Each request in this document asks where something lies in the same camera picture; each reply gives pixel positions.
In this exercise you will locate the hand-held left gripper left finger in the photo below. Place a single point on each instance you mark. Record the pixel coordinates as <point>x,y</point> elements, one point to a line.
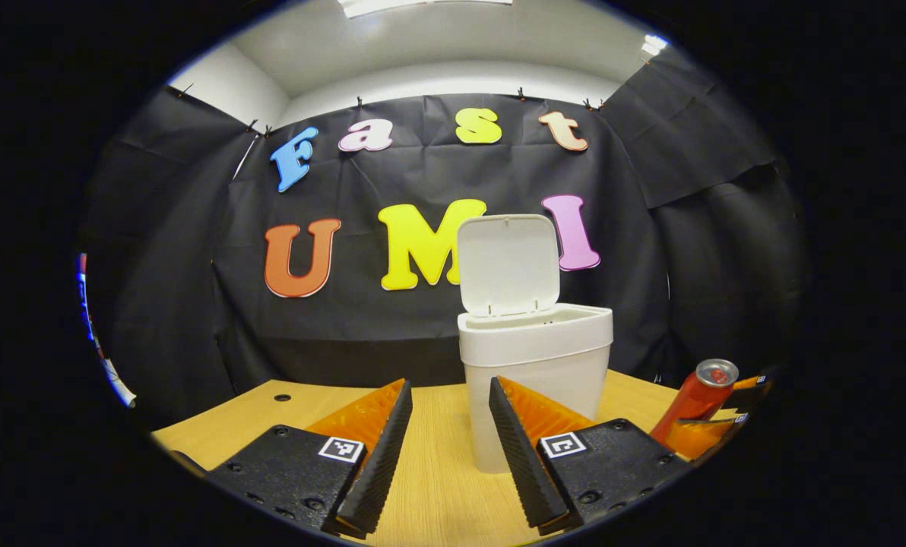
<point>384,463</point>

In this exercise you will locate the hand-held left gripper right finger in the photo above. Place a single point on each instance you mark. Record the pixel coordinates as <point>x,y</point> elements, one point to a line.
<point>517,463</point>

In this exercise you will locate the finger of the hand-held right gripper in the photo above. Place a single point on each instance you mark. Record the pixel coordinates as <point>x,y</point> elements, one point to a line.
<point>700,437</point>
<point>749,395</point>

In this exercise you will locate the red pop can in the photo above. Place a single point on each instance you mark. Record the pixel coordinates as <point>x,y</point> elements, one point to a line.
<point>696,399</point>

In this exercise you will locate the white desktop garbage bin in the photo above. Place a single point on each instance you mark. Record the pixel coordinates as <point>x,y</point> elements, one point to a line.
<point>544,349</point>

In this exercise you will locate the wooden desktop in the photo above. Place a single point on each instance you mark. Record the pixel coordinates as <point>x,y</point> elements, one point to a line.
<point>438,471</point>

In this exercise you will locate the black backdrop cloth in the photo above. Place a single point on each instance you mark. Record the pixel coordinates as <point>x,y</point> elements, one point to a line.
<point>392,334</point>

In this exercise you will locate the ceiling light panel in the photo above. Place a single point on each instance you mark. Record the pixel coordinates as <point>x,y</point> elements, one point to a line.
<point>422,4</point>

